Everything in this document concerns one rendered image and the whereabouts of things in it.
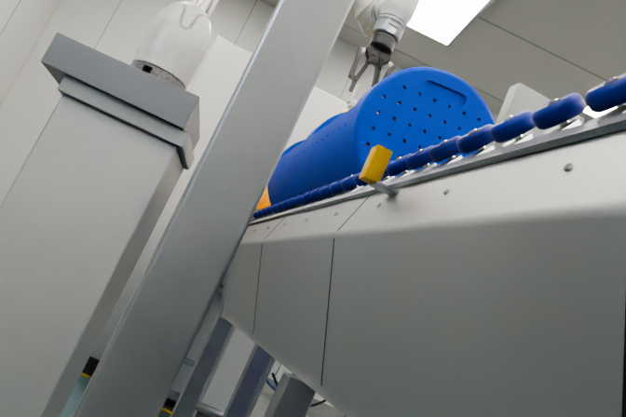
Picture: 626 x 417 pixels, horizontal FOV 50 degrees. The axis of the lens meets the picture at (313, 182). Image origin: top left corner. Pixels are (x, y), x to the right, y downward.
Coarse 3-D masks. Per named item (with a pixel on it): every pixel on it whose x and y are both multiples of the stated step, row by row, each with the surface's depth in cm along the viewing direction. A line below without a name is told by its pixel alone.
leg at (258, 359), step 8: (256, 344) 199; (256, 352) 197; (264, 352) 198; (248, 360) 200; (256, 360) 197; (264, 360) 198; (248, 368) 196; (256, 368) 197; (264, 368) 197; (240, 376) 199; (248, 376) 196; (256, 376) 197; (240, 384) 195; (248, 384) 196; (256, 384) 196; (240, 392) 195; (248, 392) 196; (232, 400) 195; (240, 400) 195; (248, 400) 195; (232, 408) 194; (240, 408) 195; (224, 416) 195; (232, 416) 194; (240, 416) 194
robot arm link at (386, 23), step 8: (384, 16) 202; (392, 16) 201; (376, 24) 203; (384, 24) 201; (392, 24) 201; (400, 24) 202; (376, 32) 204; (384, 32) 202; (392, 32) 201; (400, 32) 202
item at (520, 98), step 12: (516, 84) 84; (516, 96) 83; (528, 96) 84; (540, 96) 84; (504, 108) 84; (516, 108) 83; (528, 108) 84; (528, 132) 83; (540, 132) 84; (492, 144) 83
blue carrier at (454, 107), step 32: (384, 96) 122; (416, 96) 122; (448, 96) 124; (480, 96) 126; (320, 128) 160; (352, 128) 120; (384, 128) 120; (416, 128) 122; (448, 128) 123; (288, 160) 177; (320, 160) 141; (352, 160) 121; (288, 192) 176
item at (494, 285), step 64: (448, 192) 67; (512, 192) 53; (576, 192) 44; (256, 256) 159; (320, 256) 101; (384, 256) 74; (448, 256) 59; (512, 256) 49; (576, 256) 41; (256, 320) 148; (320, 320) 97; (384, 320) 72; (448, 320) 57; (512, 320) 48; (576, 320) 41; (320, 384) 93; (384, 384) 70; (448, 384) 56; (512, 384) 47; (576, 384) 40
